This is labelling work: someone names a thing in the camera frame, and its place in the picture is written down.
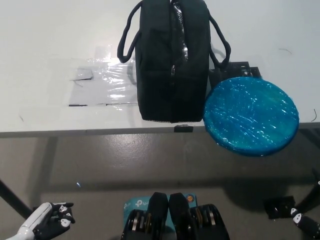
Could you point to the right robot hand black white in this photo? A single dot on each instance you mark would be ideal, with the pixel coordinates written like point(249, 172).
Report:
point(305, 223)

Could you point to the small black tape strip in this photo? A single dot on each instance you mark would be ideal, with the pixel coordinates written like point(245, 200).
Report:
point(183, 128)

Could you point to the grey tape piece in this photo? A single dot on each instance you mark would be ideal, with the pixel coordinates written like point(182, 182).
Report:
point(81, 74)

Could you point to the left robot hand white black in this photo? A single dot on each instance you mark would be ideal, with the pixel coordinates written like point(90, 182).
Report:
point(41, 215)

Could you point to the blue plastic-wrapped plate stack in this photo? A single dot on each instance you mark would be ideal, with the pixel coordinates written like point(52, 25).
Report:
point(250, 115)

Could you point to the teal tp-link box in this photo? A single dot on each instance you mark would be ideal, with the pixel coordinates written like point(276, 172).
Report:
point(135, 203)

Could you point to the large black tape patch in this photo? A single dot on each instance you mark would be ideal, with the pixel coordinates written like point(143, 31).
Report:
point(240, 68)

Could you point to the clear glossy tape sheet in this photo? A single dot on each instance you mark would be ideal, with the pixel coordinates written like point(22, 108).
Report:
point(112, 85)

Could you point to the thin black thread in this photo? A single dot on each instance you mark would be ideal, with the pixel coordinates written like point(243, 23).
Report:
point(283, 49)
point(314, 115)

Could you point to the black table leg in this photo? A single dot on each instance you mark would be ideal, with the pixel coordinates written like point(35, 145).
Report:
point(12, 197)

